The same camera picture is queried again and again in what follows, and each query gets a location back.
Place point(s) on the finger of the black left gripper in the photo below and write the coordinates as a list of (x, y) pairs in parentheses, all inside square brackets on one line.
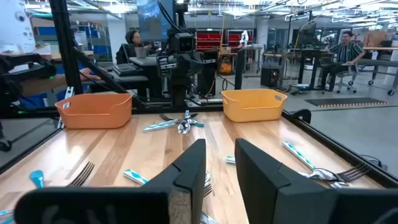
[(196, 68), (183, 68)]

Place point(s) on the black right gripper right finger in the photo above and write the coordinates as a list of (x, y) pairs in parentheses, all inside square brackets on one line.
[(264, 186)]

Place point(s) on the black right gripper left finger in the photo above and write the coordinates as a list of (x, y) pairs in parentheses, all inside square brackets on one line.
[(189, 174)]

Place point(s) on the yellow floor machine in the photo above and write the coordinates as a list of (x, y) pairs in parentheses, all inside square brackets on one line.
[(225, 67)]

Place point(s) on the grey cup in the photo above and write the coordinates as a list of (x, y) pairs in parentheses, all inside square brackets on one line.
[(140, 52)]

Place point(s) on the red storage rack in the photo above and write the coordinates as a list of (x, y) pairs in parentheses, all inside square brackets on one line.
[(214, 39)]

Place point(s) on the black keyboard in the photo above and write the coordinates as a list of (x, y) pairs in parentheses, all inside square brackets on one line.
[(126, 69)]

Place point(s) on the person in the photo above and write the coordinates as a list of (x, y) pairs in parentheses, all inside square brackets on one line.
[(132, 39), (346, 51)]

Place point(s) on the large blue display screen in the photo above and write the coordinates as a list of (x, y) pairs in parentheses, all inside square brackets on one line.
[(149, 18)]

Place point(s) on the small white robot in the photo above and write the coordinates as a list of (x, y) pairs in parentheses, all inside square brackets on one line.
[(244, 37)]

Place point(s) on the yellow plastic bin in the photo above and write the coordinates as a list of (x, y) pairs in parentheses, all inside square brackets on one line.
[(252, 109)]

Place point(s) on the black computer tower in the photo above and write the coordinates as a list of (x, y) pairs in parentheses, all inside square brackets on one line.
[(270, 76)]

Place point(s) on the person's hand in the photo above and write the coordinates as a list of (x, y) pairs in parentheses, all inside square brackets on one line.
[(90, 75)]

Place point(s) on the orange plastic bin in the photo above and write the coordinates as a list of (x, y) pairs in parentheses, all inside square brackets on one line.
[(93, 115)]

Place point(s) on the black monitor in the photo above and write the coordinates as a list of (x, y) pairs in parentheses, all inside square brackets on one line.
[(307, 35)]

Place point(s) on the black floor mat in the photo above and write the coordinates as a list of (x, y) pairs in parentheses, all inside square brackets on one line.
[(345, 102)]

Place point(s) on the office chair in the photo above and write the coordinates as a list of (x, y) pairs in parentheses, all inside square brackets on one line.
[(342, 77)]

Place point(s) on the black mounted device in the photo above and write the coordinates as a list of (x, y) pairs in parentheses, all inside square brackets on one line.
[(28, 65)]

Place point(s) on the white machine housing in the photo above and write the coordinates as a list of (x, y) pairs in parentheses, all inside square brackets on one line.
[(15, 25)]

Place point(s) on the grey rolling table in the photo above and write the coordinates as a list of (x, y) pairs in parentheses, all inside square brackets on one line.
[(377, 62)]

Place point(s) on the cardboard box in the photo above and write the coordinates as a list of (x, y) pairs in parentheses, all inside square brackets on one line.
[(374, 39)]

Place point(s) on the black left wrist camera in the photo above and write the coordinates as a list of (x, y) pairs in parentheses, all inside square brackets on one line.
[(186, 42)]

